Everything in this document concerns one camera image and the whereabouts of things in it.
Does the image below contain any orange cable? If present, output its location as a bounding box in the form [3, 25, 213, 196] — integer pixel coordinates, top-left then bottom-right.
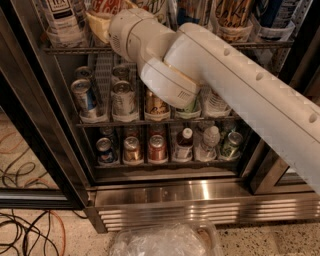
[49, 209, 68, 256]

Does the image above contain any clear water bottle middle shelf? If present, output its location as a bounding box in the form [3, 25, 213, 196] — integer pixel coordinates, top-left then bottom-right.
[204, 89, 230, 116]

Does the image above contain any dark blue can top shelf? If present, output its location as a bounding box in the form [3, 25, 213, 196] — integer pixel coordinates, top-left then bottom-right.
[255, 0, 303, 42]

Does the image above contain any brown bottle white cap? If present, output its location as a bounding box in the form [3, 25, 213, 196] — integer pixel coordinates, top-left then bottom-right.
[175, 128, 193, 159]

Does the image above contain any clear water bottle shelf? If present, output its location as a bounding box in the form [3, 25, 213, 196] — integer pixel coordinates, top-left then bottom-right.
[204, 89, 230, 116]
[200, 126, 220, 162]

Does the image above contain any bronze can bottom shelf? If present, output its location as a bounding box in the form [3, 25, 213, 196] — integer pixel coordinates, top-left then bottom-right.
[124, 136, 142, 161]

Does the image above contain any green can middle shelf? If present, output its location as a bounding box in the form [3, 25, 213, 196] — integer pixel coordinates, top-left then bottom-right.
[176, 99, 200, 114]

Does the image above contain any blue silver can middle front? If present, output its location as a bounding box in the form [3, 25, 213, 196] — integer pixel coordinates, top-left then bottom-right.
[71, 78, 102, 118]

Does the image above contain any white black tea can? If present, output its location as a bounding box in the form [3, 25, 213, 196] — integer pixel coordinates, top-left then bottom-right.
[41, 0, 90, 48]

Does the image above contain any blue silver can top shelf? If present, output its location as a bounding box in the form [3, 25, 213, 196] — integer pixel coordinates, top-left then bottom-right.
[177, 0, 213, 27]

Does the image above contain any white silver can middle front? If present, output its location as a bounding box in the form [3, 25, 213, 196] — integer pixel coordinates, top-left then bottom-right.
[111, 81, 136, 116]

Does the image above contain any red coke can top shelf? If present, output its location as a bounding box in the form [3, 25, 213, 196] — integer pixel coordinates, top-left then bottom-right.
[91, 0, 124, 15]

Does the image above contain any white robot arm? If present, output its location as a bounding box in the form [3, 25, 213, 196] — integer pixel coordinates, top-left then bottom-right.
[91, 8, 320, 193]

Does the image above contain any clear water bottle bottom shelf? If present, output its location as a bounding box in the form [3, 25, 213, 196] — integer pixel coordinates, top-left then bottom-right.
[200, 126, 220, 162]

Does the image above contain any blue silver can middle rear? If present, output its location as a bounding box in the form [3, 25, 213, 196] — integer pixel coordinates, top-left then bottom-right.
[74, 66, 95, 81]

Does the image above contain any white green 7up can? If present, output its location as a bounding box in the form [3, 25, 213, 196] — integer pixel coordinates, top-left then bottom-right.
[133, 0, 167, 24]

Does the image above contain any white silver can middle rear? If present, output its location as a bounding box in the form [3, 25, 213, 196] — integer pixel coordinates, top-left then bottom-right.
[112, 64, 130, 83]

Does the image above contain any black cable bundle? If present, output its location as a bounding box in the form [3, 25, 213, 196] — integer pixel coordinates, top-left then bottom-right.
[0, 209, 61, 256]

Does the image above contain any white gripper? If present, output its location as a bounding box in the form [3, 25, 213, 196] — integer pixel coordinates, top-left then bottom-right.
[87, 0, 164, 64]

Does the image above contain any gold can middle front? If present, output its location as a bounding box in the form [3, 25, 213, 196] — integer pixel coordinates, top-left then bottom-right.
[145, 89, 169, 115]

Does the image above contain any stainless steel glass-door fridge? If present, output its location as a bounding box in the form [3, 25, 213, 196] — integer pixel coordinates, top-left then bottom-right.
[0, 0, 320, 233]

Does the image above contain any green can bottom shelf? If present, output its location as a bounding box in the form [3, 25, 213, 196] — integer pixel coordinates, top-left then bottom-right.
[220, 132, 243, 158]

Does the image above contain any blue pepsi can bottom shelf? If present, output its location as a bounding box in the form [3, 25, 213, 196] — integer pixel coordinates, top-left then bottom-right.
[96, 137, 118, 164]

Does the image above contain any clear plastic bin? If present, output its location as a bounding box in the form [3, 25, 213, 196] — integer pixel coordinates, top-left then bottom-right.
[108, 220, 224, 256]

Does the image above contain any green can shelf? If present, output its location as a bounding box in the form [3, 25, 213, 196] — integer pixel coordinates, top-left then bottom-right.
[176, 99, 200, 114]
[220, 132, 243, 158]

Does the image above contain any white silver can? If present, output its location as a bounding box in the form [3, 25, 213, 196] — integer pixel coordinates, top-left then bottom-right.
[111, 81, 136, 116]
[112, 64, 130, 83]

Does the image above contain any red can bottom shelf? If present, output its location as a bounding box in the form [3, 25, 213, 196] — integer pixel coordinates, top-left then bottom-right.
[148, 135, 166, 161]

